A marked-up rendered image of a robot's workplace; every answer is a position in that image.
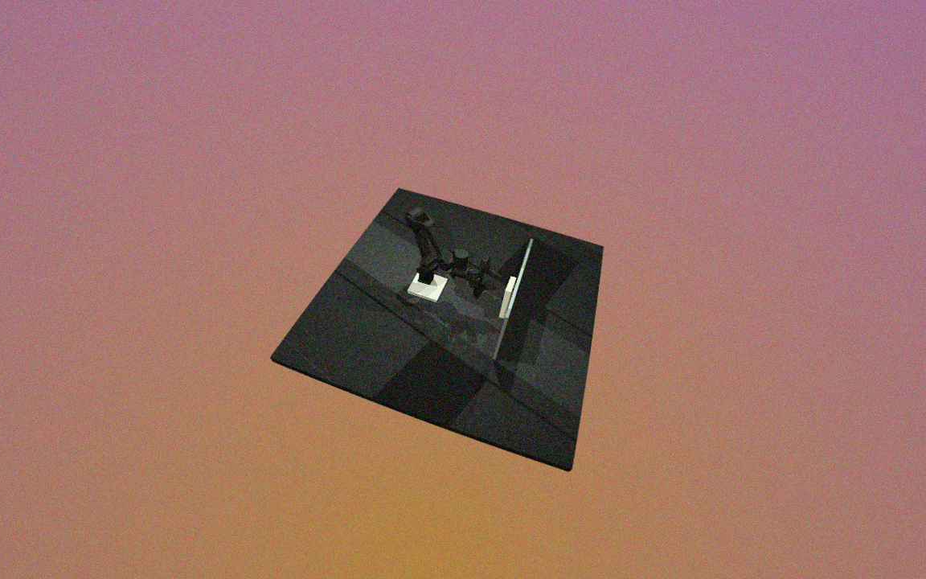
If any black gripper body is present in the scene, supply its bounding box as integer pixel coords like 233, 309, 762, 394
464, 256, 490, 299

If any beige picture frame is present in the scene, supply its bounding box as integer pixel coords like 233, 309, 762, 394
499, 277, 516, 318

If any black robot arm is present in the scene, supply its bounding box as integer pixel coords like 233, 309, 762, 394
405, 207, 480, 288

